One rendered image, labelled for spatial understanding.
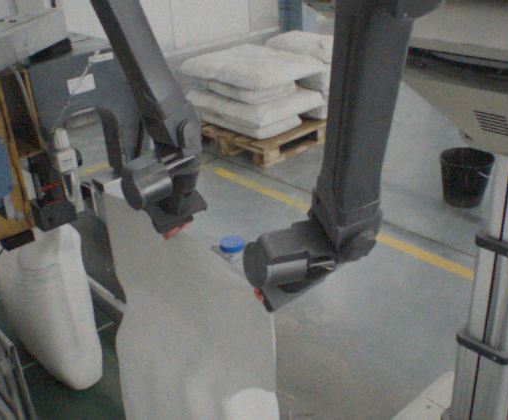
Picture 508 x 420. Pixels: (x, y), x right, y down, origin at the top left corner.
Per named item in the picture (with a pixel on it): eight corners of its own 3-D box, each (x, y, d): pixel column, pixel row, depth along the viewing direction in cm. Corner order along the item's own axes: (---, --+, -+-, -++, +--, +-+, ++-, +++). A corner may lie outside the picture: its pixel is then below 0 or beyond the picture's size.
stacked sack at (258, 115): (328, 108, 428) (328, 87, 421) (260, 134, 388) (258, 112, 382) (283, 97, 456) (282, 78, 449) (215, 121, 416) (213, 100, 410)
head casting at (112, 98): (156, 165, 138) (137, 29, 125) (55, 201, 124) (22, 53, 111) (90, 135, 159) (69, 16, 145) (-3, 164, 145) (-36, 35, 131)
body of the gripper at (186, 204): (137, 205, 105) (141, 176, 100) (187, 186, 111) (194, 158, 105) (156, 232, 103) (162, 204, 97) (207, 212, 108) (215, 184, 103)
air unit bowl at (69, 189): (82, 199, 122) (76, 170, 119) (68, 204, 120) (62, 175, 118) (75, 194, 124) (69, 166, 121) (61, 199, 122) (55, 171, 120)
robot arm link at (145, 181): (199, 117, 93) (165, 108, 99) (135, 143, 86) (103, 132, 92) (211, 188, 98) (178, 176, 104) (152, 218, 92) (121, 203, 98)
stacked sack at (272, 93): (300, 96, 414) (300, 76, 408) (249, 110, 393) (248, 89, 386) (243, 78, 463) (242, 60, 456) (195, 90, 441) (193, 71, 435)
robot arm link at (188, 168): (210, 160, 97) (188, 138, 99) (175, 177, 94) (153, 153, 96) (202, 189, 103) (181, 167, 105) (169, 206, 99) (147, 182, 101)
